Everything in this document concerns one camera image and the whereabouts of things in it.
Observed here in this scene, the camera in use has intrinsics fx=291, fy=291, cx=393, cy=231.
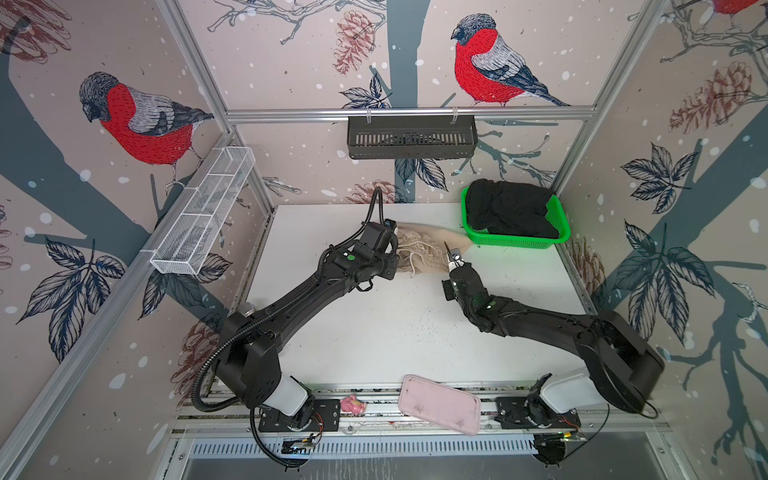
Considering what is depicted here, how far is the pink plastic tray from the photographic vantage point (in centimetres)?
72

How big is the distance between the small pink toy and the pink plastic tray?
10 cm

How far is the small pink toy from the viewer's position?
742mm
